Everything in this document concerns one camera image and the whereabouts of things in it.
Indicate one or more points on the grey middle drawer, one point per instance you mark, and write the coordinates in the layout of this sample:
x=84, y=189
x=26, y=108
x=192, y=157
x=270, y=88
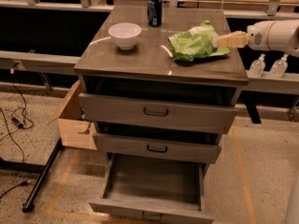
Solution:
x=159, y=149

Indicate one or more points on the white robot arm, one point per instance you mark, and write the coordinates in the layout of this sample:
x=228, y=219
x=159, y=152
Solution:
x=283, y=36

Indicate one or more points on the grey open bottom drawer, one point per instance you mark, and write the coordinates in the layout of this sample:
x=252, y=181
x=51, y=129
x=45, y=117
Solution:
x=155, y=190

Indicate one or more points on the grey metal shelf rail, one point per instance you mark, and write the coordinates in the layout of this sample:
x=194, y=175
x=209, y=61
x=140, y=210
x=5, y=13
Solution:
x=34, y=62

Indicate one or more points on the clear pump bottle right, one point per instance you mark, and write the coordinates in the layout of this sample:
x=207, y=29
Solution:
x=279, y=66

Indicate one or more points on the cardboard box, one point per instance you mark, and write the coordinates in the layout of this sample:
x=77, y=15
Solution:
x=75, y=131

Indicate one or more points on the grey drawer cabinet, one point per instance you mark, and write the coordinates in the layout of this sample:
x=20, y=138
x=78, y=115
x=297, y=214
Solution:
x=148, y=72

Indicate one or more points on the white ceramic bowl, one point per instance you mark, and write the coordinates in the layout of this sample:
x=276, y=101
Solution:
x=125, y=35

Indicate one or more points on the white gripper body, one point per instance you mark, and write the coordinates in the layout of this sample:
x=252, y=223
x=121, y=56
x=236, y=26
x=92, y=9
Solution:
x=258, y=37

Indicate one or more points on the dark blue soda can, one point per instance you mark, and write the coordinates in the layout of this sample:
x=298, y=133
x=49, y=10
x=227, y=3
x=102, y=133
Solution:
x=155, y=8

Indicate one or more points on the green rice chip bag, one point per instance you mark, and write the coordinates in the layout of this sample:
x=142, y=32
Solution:
x=196, y=43

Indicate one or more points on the black metal stand base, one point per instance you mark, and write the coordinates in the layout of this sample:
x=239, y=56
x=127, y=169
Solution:
x=41, y=170

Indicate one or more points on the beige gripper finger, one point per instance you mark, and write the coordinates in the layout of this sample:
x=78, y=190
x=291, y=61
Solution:
x=229, y=43
x=235, y=35

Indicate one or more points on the clear pump bottle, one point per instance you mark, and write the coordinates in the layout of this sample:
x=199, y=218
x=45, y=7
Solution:
x=279, y=66
x=257, y=67

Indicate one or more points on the grey top drawer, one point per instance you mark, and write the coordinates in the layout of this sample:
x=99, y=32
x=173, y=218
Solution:
x=157, y=114

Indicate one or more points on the clear pump bottle left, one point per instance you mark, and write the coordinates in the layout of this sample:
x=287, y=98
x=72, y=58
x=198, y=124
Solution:
x=257, y=67

